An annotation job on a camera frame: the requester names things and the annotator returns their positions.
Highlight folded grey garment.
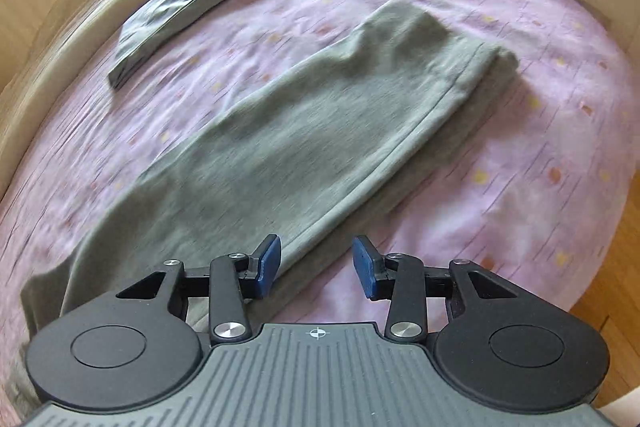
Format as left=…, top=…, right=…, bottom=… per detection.
left=107, top=0, right=226, bottom=91

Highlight speckled grey pants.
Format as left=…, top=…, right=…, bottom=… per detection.
left=21, top=0, right=518, bottom=334

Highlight pink patterned bed sheet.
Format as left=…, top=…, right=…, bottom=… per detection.
left=1, top=0, right=639, bottom=426

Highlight cream duvet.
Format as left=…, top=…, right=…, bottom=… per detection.
left=1, top=0, right=149, bottom=188

